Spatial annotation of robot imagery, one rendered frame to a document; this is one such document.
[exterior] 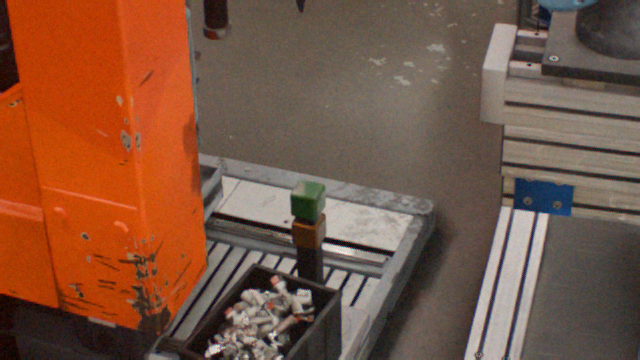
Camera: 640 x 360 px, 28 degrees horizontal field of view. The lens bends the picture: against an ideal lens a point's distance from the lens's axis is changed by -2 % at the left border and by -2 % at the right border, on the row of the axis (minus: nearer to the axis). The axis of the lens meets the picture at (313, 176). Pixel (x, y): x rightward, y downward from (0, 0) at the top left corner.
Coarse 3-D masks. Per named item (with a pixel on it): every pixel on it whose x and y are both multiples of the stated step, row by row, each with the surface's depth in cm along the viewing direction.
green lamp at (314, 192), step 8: (296, 184) 182; (304, 184) 182; (312, 184) 182; (320, 184) 182; (296, 192) 180; (304, 192) 180; (312, 192) 180; (320, 192) 181; (296, 200) 180; (304, 200) 180; (312, 200) 179; (320, 200) 181; (296, 208) 181; (304, 208) 181; (312, 208) 180; (320, 208) 182; (296, 216) 182; (304, 216) 182; (312, 216) 181
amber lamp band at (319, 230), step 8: (296, 224) 183; (304, 224) 183; (320, 224) 183; (296, 232) 184; (304, 232) 183; (312, 232) 183; (320, 232) 184; (296, 240) 185; (304, 240) 184; (312, 240) 183; (320, 240) 185; (312, 248) 184
